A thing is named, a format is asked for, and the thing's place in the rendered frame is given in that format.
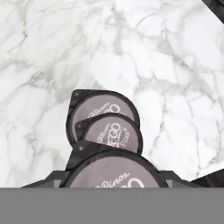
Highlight small black yogurt container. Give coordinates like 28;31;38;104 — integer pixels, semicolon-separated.
74;113;144;155

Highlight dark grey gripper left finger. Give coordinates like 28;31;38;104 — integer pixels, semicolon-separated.
21;170;71;189

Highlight black yogurt container grey lid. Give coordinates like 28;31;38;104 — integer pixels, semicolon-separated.
59;139;170;189

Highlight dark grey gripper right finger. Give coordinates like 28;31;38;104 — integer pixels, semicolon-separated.
158;170;203;189

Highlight large black yogurt container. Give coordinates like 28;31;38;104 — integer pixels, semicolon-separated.
66;88;141;147

